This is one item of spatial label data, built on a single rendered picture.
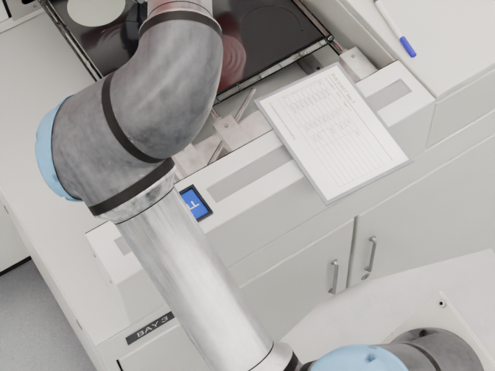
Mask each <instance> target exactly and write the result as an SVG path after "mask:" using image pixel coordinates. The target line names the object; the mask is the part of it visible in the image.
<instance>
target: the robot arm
mask: <svg viewBox="0 0 495 371"><path fill-rule="evenodd" d="M222 57H223V45H222V30H221V28H220V25H219V24H218V23H217V22H216V20H215V19H213V15H212V0H147V20H145V21H144V23H143V24H142V25H141V27H140V30H139V33H138V48H137V50H136V53H135V54H134V55H133V56H132V57H131V59H130V60H129V61H128V62H127V63H125V64H124V65H123V66H122V67H120V68H119V69H117V70H115V71H114V72H112V73H110V74H109V75H107V76H105V77H103V78H102V79H100V80H98V81H97V82H95V83H93V84H92V85H89V86H88V87H87V88H85V89H83V90H81V91H80V92H78V93H76V94H73V95H70V96H67V97H66V98H65V99H63V100H62V101H61V102H60V104H59V105H58V106H56V107H54V108H53V109H51V110H50V111H49V112H48V113H47V114H46V115H45V116H44V117H43V118H42V119H41V122H40V123H39V125H38V128H37V131H36V134H35V135H36V142H35V157H36V161H37V164H38V168H39V170H40V172H41V175H42V177H43V179H44V180H45V182H46V184H47V185H48V186H49V187H50V189H51V190H53V192H55V193H56V195H58V196H59V197H65V199H66V200H68V201H70V202H84V203H85V204H86V206H87V207H88V209H89V210H90V212H91V213H92V215H93V216H94V218H97V219H103V220H107V221H111V222H112V223H114V224H115V226H116V228H117V229H118V231H119V232H120V234H121V235H122V237H123V239H124V240H125V241H126V243H127V245H128V246H129V248H130V249H131V250H132V252H133V254H134V255H135V257H136V258H137V260H138V262H139V263H140V264H141V266H142V267H143V269H144V271H145V272H146V273H147V275H148V276H149V278H150V280H151V281H152V283H153V284H154V286H155V287H156V289H157V290H158V292H159V293H160V295H161V296H162V297H163V299H164V301H165V302H166V304H167V305H168V307H169V309H170V310H171V312H172V313H173V314H174V316H175V318H176V319H177V321H178V322H179V323H180V325H181V327H182V329H183V330H184V331H185V333H186V335H187V336H188V337H189V339H190V340H191V342H192V344H193V345H194V346H195V348H196V349H197V352H198V353H199V354H200V356H201V357H202V359H203V360H204V362H205V363H206V365H207V366H208V368H209V369H210V371H484V369H483V367H482V364H481V361H480V359H479V358H478V356H477V354H476V353H475V352H474V350H473V349H472V347H471V346H470V345H469V344H468V343H467V342H466V341H465V340H464V339H462V338H461V337H459V336H458V335H457V334H455V333H452V332H451V331H448V330H445V329H442V328H416V329H412V330H409V331H406V332H404V333H402V334H400V335H399V336H397V337H396V338H395V339H394V340H392V341H391V342H390V343H389V344H350V345H346V346H343V347H339V348H337V349H335V350H333V351H331V352H329V353H327V354H325V355H324V356H322V357H321V358H319V359H317V360H314V361H310V362H307V363H305V364H302V363H301V362H300V361H299V359H298V357H297V356H296V355H295V353H294V351H293V350H292V348H291V347H290V346H289V345H288V344H287V343H283V342H276V341H273V340H272V339H271V338H270V335H269V334H268V332H267V331H266V330H265V328H264V326H263V324H262V323H261V322H260V320H259V318H258V317H257V316H256V313H255V312H254V310H253V309H252V308H251V306H250V304H249V302H248V301H247V300H246V298H245V296H244V295H243V293H242V292H241V290H240V288H239V287H238V286H237V284H236V282H235V280H234V279H233V278H232V276H231V274H230V272H229V271H228V270H227V268H226V266H225V265H224V263H223V262H222V260H221V258H220V257H219V256H218V254H217V252H216V250H215V249H214V248H213V246H212V244H211V242H210V241H209V240H208V238H207V236H206V235H205V233H204V232H203V230H202V228H201V227H200V226H199V224H198V222H197V220H196V219H195V218H194V216H193V214H192V212H191V211H190V210H189V208H188V206H187V205H186V203H185V202H184V200H183V198H182V197H181V195H180V194H179V192H178V190H177V189H176V187H175V186H174V183H173V180H174V176H175V170H176V164H175V162H174V161H173V159H172V156H173V155H176V154H177V153H179V152H180V151H182V150H183V149H184V148H186V147H187V146H188V145H189V144H190V143H191V142H192V141H193V140H194V139H195V137H196V136H197V135H198V133H199V132H200V130H201V129H202V127H203V125H204V124H205V122H206V119H207V118H208V115H209V113H210V112H211V108H212V105H213V103H214V100H215V97H216V94H217V89H218V85H219V82H220V75H221V70H222Z"/></svg>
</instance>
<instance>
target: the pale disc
mask: <svg viewBox="0 0 495 371"><path fill-rule="evenodd" d="M124 6H125V0H69V1H68V4H67V10H68V13H69V15H70V17H71V18H72V19H73V20H74V21H75V22H77V23H78V24H81V25H83V26H87V27H98V26H102V25H105V24H109V23H110V22H112V21H114V20H115V19H117V18H118V17H119V16H120V15H121V13H122V11H123V10H124Z"/></svg>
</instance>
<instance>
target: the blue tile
mask: <svg viewBox="0 0 495 371"><path fill-rule="evenodd" d="M181 197H182V198H183V200H184V202H185V203H186V205H187V206H188V208H189V210H190V211H191V212H192V214H193V216H194V218H195V219H197V218H199V217H200V216H202V215H204V214H205V213H208V210H207V209H206V207H205V206H204V204H203V203H202V202H201V201H200V199H199V198H198V196H197V195H196V194H195V192H194V191H193V190H192V189H191V190H189V191H187V192H186V193H184V194H182V195H181Z"/></svg>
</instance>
